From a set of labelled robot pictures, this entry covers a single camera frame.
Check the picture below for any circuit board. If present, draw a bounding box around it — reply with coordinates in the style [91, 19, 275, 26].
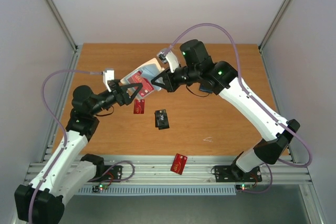
[92, 184, 109, 193]
[236, 184, 255, 191]

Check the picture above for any right circuit board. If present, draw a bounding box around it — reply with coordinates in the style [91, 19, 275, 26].
[236, 184, 255, 191]

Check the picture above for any red logo card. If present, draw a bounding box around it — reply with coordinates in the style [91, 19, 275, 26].
[133, 99, 145, 114]

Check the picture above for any left aluminium frame post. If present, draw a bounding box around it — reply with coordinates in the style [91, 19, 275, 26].
[45, 0, 78, 52]

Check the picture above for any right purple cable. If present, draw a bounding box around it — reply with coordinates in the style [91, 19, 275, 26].
[167, 23, 313, 195]

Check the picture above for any black VIP card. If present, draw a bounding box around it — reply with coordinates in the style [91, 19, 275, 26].
[157, 109, 169, 126]

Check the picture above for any left circuit board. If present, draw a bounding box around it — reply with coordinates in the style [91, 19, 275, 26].
[92, 184, 109, 193]

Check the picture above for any beige card holder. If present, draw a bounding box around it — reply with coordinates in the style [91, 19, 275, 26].
[121, 58, 164, 100]

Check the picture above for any grey slotted cable duct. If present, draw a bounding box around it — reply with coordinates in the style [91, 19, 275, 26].
[76, 185, 236, 197]

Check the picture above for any right aluminium frame post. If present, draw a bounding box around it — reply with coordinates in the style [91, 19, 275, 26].
[258, 0, 293, 52]

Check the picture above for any aluminium rail base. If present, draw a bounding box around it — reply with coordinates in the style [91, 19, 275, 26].
[26, 154, 313, 185]

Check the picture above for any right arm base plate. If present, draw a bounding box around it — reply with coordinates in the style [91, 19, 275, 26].
[211, 165, 262, 183]

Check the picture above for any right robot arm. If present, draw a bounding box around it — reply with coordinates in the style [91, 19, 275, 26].
[151, 39, 300, 181]

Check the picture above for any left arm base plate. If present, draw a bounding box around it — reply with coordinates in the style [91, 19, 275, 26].
[89, 165, 122, 183]

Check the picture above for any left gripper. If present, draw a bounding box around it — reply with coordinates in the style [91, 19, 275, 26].
[90, 77, 143, 115]

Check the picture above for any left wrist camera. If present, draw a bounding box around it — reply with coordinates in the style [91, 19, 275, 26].
[102, 68, 114, 92]

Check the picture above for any red VIP card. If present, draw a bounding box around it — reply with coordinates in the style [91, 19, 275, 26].
[126, 70, 154, 99]
[170, 154, 187, 175]

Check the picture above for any aluminium frame post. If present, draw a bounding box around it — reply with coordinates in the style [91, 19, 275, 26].
[258, 0, 293, 52]
[45, 0, 78, 52]

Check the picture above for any dark blue wallet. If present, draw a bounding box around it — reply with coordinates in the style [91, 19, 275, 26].
[199, 84, 213, 94]

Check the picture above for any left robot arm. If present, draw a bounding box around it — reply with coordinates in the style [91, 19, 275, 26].
[14, 80, 143, 223]

